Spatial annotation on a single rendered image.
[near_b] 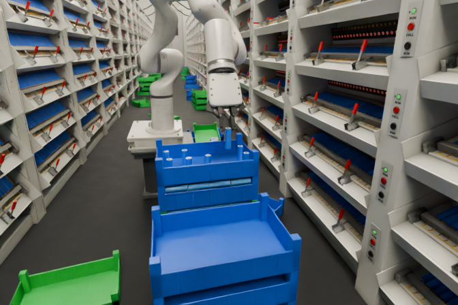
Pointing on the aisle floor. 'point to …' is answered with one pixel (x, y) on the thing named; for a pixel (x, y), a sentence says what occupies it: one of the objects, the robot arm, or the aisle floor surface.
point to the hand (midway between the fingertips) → (227, 124)
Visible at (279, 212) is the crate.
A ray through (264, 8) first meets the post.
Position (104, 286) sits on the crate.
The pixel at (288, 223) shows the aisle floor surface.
